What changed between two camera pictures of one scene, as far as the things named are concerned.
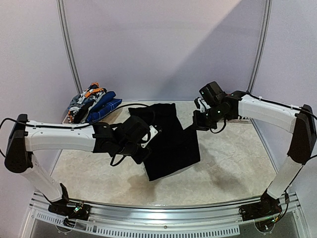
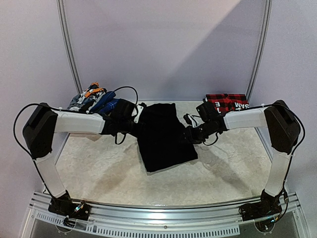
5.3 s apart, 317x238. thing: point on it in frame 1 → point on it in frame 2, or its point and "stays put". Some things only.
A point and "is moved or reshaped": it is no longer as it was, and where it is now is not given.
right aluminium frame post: (263, 45) stays put
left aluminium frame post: (65, 34) stays put
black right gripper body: (198, 121) → (190, 135)
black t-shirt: (174, 148) is moved or reshaped
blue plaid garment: (104, 104) stays put
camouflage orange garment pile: (80, 103) stays put
